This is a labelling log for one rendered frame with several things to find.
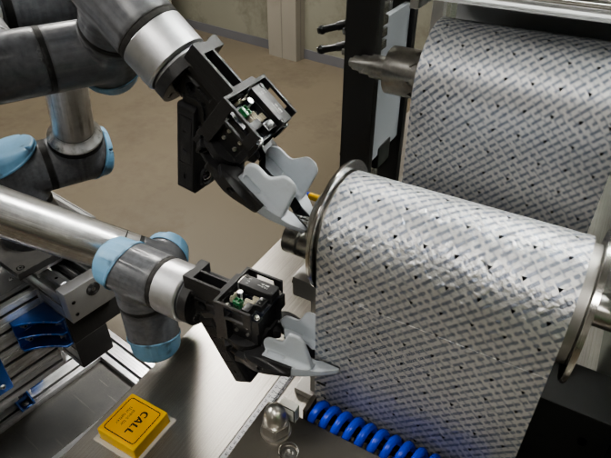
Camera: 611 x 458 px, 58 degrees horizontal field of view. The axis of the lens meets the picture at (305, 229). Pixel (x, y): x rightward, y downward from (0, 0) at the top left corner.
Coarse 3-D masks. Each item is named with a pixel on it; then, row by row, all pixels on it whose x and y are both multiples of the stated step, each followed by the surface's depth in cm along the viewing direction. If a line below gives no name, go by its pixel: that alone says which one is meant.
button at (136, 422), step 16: (128, 400) 81; (144, 400) 81; (112, 416) 78; (128, 416) 78; (144, 416) 78; (160, 416) 78; (112, 432) 76; (128, 432) 76; (144, 432) 76; (160, 432) 79; (128, 448) 75; (144, 448) 76
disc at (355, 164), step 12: (348, 168) 57; (360, 168) 60; (336, 180) 55; (324, 192) 54; (324, 204) 54; (324, 216) 55; (312, 228) 54; (312, 240) 54; (312, 252) 55; (312, 264) 56; (312, 276) 57
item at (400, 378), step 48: (336, 336) 61; (384, 336) 57; (432, 336) 53; (336, 384) 65; (384, 384) 61; (432, 384) 57; (480, 384) 53; (528, 384) 50; (432, 432) 61; (480, 432) 57
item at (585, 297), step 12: (600, 252) 47; (600, 264) 46; (588, 276) 46; (588, 288) 45; (588, 300) 45; (576, 312) 45; (576, 324) 46; (576, 336) 46; (564, 348) 47; (564, 360) 48
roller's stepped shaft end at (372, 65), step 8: (360, 56) 76; (368, 56) 75; (376, 56) 74; (384, 56) 74; (352, 64) 76; (360, 64) 75; (368, 64) 75; (376, 64) 74; (360, 72) 76; (368, 72) 75; (376, 72) 74
